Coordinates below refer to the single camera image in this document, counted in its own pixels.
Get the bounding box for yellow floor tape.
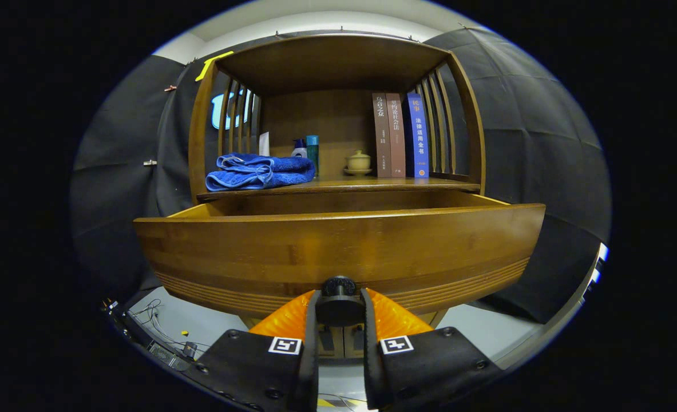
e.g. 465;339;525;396
318;397;367;410

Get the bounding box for white panel with dark squares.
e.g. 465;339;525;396
581;243;609;301

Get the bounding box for thin tangled cables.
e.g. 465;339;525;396
129;299;210;352

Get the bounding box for blue book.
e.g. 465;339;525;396
405;93;430;179

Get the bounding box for black round drawer knob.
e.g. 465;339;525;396
315;276;366;327

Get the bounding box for teal bottle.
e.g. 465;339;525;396
306;135;320;177

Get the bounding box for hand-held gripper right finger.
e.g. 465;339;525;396
361;288;505;411

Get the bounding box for blue folded towel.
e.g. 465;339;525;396
205;153;316;192

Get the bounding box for wooden cabinet door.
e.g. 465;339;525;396
240;314;345;360
343;309;449;359

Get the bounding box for wooden countertop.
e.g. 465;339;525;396
196;175;481;201

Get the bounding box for beige lidded tea cup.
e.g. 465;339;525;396
344;150;373;176

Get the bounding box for reddish brown book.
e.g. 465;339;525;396
386;93;406;177

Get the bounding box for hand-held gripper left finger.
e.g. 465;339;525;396
192;289;320;412

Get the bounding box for small grey device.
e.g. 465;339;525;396
147;340;199;373

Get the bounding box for wooden cabinet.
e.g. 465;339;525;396
134;33;546;361

